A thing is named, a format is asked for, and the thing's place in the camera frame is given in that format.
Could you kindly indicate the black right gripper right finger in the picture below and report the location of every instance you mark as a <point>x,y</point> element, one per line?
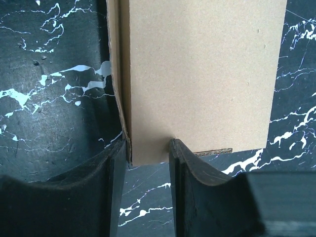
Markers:
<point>209,203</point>

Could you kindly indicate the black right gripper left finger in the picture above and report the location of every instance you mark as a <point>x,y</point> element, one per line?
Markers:
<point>82,202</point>

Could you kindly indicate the cardboard box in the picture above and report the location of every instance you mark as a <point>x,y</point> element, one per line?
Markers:
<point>202,71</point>

